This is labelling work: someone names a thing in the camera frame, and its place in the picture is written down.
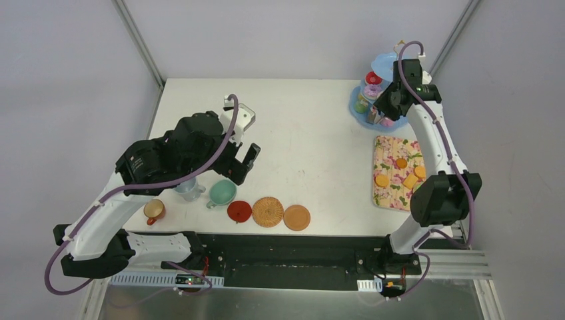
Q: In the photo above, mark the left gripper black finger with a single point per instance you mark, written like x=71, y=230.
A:
x=238, y=172
x=250, y=157

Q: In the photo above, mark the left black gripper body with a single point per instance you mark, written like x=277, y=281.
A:
x=236, y=158

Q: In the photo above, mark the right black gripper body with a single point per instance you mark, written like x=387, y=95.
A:
x=392, y=105

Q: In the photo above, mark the pink cupcake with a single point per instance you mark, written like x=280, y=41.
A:
x=386, y=122

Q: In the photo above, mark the purple sprinkled donut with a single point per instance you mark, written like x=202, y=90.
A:
x=371, y=91

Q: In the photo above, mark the chocolate slice cake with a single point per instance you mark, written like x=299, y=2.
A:
x=373, y=116

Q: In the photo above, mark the red jam tart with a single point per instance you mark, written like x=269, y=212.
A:
x=371, y=78

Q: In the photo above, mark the small orange cookie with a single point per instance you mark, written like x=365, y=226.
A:
x=401, y=163

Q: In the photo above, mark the round orange biscuit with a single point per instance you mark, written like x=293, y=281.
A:
x=381, y=180
x=420, y=172

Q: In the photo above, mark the rectangular yellow biscuit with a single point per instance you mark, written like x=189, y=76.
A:
x=410, y=181

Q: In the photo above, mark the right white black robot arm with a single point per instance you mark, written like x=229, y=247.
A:
x=449, y=189

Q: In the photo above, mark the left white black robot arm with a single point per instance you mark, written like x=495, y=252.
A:
x=97, y=246

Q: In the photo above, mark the green teacup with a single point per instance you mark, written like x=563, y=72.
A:
x=221, y=193

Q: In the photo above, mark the blue three-tier cake stand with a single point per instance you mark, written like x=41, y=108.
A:
x=382, y=65

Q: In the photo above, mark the red apple coaster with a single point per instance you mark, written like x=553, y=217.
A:
x=239, y=211

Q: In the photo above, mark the light blue mug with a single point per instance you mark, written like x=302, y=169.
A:
x=190, y=190

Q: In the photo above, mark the woven rattan coaster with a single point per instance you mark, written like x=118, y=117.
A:
x=267, y=212

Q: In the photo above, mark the floral serving tray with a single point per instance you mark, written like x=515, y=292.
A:
x=386, y=151

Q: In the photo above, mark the orange round coaster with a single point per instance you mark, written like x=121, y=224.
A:
x=296, y=217

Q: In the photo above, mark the orange small mug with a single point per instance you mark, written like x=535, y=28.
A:
x=154, y=210

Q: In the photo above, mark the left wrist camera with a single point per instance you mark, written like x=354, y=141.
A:
x=245, y=118

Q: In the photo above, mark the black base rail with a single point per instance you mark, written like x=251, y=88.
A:
x=295, y=261

